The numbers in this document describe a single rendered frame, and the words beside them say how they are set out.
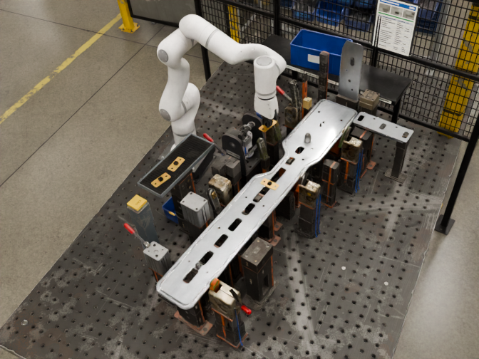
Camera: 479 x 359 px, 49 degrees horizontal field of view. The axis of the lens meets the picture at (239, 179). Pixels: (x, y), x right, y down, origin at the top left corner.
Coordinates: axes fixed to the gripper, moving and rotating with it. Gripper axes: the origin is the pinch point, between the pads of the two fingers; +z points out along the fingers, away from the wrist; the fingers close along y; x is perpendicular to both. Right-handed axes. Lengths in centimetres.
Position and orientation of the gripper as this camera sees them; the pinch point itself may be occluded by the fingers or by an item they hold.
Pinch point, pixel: (267, 121)
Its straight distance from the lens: 229.5
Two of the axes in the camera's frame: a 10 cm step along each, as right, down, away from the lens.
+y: 7.2, 4.8, -4.9
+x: 6.9, -5.8, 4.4
